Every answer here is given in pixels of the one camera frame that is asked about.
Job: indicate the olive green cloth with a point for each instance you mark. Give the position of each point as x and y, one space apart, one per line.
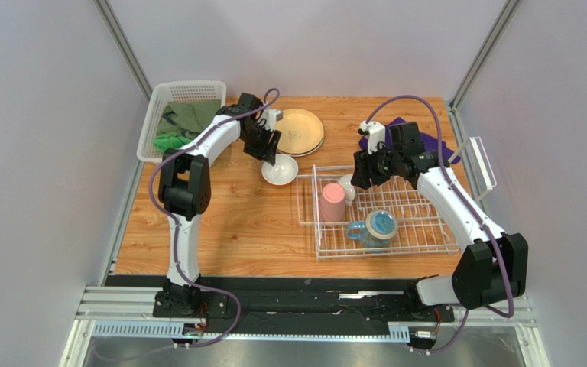
187 119

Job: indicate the white plastic basket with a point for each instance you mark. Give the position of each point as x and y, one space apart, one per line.
185 91

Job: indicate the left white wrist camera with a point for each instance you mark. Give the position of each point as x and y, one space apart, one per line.
269 118

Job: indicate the orange bowl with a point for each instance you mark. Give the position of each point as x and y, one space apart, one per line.
284 170

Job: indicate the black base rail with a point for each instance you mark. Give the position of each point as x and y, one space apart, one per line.
260 306

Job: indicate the yellow bear plate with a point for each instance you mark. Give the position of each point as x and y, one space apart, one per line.
301 132

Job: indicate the pink cup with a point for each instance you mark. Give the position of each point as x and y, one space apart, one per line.
332 203

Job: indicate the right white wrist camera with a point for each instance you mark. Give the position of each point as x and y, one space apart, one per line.
374 133

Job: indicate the blue glass mug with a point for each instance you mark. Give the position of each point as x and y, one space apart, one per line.
377 230

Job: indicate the white plate green red rim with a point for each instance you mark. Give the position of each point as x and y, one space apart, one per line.
316 148

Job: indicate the white patterned small bowl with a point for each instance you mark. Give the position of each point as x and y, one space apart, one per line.
350 191

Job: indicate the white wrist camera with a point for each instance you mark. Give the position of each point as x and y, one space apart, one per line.
374 133
269 118

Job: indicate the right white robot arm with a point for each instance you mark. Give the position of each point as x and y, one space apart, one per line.
493 265

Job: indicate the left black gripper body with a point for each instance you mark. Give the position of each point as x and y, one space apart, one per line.
257 143

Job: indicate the white wire dish rack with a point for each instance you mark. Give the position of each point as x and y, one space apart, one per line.
421 229

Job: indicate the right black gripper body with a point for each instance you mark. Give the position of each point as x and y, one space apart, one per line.
366 167

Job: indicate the purple cloth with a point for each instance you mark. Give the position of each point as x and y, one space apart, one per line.
430 142

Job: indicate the bright green cloth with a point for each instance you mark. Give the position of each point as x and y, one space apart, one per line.
171 140

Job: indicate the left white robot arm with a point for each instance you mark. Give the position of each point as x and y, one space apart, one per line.
184 193

